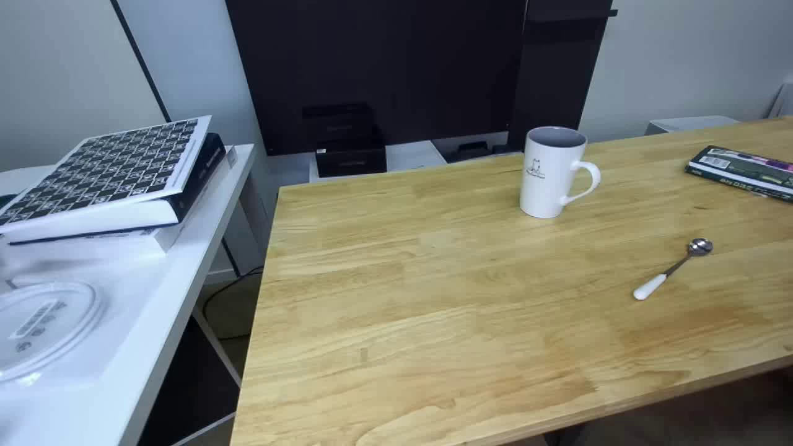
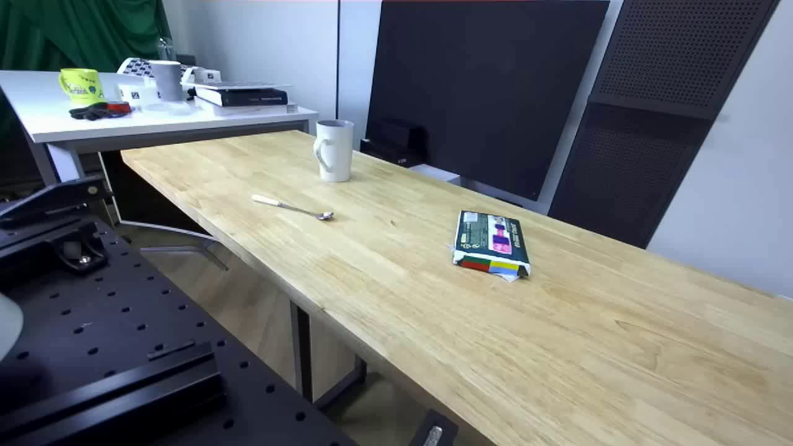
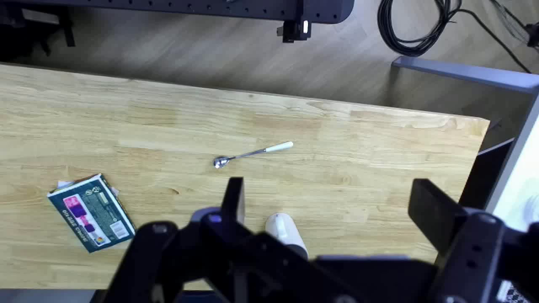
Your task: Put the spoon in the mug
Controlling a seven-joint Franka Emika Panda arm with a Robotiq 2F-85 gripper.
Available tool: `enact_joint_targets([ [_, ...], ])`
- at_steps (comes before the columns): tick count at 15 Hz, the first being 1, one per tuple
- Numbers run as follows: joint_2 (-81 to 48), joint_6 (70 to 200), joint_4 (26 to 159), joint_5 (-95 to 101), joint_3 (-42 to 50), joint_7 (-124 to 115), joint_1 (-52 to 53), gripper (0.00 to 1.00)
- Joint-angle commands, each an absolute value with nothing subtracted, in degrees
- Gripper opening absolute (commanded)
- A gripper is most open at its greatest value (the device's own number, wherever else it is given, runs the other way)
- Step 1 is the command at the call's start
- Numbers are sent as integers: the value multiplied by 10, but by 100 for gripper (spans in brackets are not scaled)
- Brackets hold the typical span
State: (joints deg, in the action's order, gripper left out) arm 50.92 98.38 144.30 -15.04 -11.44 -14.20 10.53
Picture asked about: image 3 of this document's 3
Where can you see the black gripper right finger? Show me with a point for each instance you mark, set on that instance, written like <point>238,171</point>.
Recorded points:
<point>433,211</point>

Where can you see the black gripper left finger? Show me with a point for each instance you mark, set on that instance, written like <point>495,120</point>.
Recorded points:
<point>234,199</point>

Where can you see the grey metal table foot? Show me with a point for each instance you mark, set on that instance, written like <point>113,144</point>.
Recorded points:
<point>465,71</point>

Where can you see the white ceramic mug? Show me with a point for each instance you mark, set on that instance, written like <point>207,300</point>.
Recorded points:
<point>285,231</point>

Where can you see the green printed cardboard box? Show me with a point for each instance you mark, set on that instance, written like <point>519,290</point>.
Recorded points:
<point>91,213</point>

